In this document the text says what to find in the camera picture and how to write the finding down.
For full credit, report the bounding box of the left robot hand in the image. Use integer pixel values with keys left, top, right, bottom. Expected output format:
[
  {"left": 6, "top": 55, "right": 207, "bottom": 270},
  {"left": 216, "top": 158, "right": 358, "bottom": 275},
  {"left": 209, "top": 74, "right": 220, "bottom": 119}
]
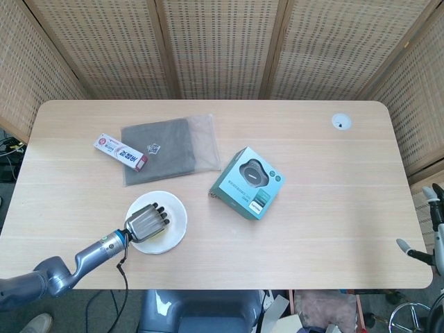
[{"left": 124, "top": 202, "right": 172, "bottom": 244}]

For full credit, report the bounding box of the white round plate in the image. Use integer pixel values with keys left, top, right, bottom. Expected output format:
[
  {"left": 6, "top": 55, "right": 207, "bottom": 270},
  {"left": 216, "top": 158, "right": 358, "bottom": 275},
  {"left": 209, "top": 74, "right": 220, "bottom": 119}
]
[{"left": 124, "top": 189, "right": 189, "bottom": 256}]

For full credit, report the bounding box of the bamboo folding screen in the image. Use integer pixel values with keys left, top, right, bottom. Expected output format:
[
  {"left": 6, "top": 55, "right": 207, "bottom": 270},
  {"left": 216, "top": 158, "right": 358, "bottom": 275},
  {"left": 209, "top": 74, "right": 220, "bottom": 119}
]
[{"left": 0, "top": 0, "right": 444, "bottom": 187}]

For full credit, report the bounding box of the beige cardboard piece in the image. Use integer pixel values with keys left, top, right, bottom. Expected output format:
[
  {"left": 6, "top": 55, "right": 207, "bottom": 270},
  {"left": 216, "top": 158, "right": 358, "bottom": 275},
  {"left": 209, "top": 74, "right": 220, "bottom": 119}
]
[{"left": 269, "top": 314, "right": 303, "bottom": 333}]

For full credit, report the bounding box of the white red toothpaste box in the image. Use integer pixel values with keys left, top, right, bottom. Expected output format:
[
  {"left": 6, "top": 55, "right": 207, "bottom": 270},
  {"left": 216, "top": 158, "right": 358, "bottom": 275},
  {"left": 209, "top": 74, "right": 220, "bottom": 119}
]
[{"left": 92, "top": 133, "right": 149, "bottom": 173}]

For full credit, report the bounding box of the pink cloth bundle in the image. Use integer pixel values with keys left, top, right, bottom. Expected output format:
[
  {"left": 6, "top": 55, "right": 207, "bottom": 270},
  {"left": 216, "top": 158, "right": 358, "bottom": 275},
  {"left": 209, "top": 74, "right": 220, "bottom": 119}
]
[{"left": 294, "top": 290, "right": 362, "bottom": 330}]

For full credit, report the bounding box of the white round cable grommet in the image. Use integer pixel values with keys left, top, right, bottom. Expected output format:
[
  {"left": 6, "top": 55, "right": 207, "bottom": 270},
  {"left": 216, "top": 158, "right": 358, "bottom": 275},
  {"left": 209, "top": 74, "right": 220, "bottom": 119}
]
[{"left": 330, "top": 112, "right": 352, "bottom": 131}]

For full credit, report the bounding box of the teal speaker box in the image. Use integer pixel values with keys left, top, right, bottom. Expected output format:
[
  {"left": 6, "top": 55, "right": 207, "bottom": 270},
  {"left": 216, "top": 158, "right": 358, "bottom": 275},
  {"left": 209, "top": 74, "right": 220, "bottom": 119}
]
[{"left": 209, "top": 146, "right": 287, "bottom": 221}]

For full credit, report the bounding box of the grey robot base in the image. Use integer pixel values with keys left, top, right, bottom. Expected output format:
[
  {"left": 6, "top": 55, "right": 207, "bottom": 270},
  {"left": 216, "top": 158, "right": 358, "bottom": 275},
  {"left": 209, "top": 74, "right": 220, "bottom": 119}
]
[{"left": 137, "top": 289, "right": 265, "bottom": 333}]

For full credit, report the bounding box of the chrome stool frame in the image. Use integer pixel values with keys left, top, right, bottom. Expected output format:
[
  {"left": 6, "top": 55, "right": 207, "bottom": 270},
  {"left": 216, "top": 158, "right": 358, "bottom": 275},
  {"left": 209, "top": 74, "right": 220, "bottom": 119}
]
[{"left": 388, "top": 300, "right": 435, "bottom": 333}]

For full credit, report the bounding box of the grey cloth in plastic bag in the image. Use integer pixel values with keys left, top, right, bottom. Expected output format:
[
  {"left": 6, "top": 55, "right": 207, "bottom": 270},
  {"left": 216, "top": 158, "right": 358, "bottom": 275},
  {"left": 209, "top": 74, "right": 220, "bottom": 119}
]
[{"left": 120, "top": 112, "right": 222, "bottom": 187}]

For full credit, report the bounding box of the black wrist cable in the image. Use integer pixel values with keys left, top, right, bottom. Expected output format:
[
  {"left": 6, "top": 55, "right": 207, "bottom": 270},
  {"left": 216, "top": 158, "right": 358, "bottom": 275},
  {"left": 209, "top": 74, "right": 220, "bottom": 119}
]
[{"left": 103, "top": 238, "right": 132, "bottom": 333}]

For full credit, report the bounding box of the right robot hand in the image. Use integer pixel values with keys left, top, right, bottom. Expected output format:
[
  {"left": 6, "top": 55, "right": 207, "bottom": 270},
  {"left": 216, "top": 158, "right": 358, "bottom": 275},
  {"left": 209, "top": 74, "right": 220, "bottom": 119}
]
[{"left": 396, "top": 183, "right": 444, "bottom": 278}]

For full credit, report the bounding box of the black floor cable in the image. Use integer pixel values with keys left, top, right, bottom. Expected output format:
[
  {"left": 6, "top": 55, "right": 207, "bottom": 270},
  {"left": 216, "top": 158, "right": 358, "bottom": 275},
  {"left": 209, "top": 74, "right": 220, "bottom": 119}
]
[{"left": 85, "top": 289, "right": 105, "bottom": 315}]

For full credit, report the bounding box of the beige shoe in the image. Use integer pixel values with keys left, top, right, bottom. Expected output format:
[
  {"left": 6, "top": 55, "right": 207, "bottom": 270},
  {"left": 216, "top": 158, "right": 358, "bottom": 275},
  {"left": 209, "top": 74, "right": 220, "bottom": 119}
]
[{"left": 20, "top": 313, "right": 53, "bottom": 333}]

